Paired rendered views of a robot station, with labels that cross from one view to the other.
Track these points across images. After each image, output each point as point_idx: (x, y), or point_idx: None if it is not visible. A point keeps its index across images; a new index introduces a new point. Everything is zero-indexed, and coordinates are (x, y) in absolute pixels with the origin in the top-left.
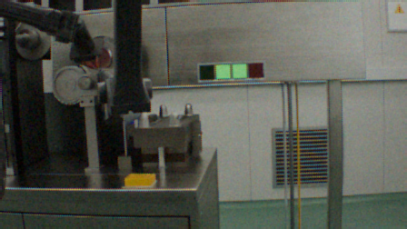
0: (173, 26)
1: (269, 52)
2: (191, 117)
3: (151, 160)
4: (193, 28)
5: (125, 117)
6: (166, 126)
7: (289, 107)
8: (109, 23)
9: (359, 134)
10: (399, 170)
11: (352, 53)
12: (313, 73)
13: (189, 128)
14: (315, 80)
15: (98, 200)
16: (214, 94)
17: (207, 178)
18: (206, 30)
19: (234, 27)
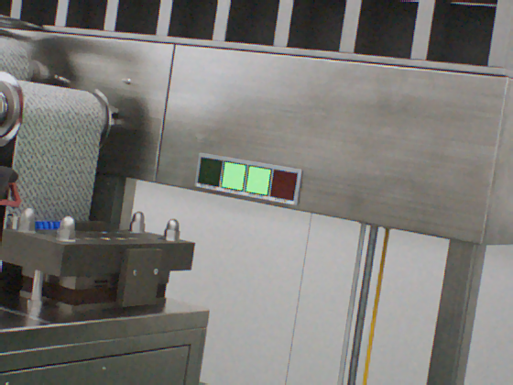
0: (180, 81)
1: (313, 156)
2: (151, 241)
3: (31, 289)
4: (206, 90)
5: (15, 211)
6: (49, 238)
7: (365, 272)
8: (94, 56)
9: None
10: None
11: (464, 186)
12: (381, 211)
13: (102, 253)
14: (382, 226)
15: None
16: (504, 245)
17: (82, 340)
18: (224, 97)
19: (267, 100)
